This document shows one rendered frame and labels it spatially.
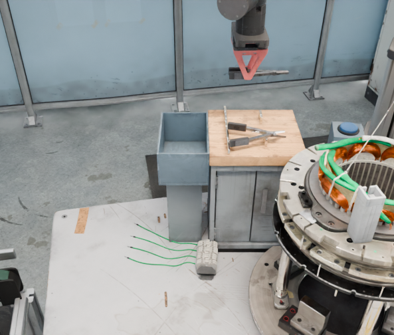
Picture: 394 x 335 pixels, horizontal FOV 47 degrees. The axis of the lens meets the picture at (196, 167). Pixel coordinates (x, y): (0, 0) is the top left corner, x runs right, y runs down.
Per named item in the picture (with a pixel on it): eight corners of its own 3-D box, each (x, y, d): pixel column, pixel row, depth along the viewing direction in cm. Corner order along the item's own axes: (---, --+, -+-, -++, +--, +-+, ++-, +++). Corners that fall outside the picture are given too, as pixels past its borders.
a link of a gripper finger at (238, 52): (232, 85, 93) (234, 40, 87) (229, 69, 98) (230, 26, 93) (265, 84, 93) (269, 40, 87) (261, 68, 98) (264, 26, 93)
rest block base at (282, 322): (291, 310, 94) (292, 304, 93) (325, 333, 89) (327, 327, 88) (277, 326, 91) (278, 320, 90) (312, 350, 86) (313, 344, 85)
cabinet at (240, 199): (208, 252, 109) (210, 165, 93) (206, 201, 124) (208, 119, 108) (290, 252, 109) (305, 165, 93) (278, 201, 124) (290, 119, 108)
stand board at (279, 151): (209, 166, 93) (209, 156, 92) (207, 118, 108) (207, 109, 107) (306, 166, 93) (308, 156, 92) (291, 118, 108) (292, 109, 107)
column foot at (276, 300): (285, 284, 99) (286, 281, 99) (289, 309, 94) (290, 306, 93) (271, 283, 99) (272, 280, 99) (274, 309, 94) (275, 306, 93)
